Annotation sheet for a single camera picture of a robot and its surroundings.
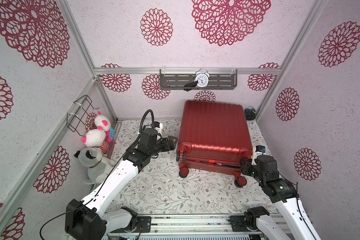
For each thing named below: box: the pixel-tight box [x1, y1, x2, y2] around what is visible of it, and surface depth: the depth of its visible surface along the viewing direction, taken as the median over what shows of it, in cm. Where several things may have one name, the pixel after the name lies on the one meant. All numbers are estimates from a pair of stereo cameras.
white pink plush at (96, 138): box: [82, 129, 109, 154], surface depth 87 cm
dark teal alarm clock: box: [244, 106, 256, 121], surface depth 120 cm
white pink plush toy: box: [94, 111, 115, 142], surface depth 94 cm
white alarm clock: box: [194, 68, 210, 88], surface depth 92 cm
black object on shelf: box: [183, 80, 199, 92], surface depth 94 cm
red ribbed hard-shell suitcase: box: [176, 100, 253, 188], surface depth 83 cm
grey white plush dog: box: [74, 147, 116, 185], surface depth 81 cm
